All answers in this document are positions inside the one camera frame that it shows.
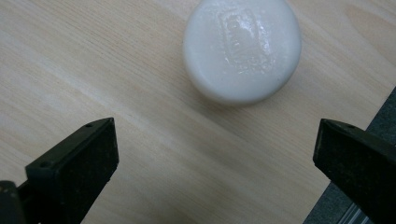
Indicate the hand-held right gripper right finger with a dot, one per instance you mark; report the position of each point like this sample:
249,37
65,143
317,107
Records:
358,165

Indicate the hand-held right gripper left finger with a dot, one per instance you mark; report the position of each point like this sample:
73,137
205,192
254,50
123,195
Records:
77,168

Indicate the round white soap bar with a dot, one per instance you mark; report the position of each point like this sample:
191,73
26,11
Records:
239,53

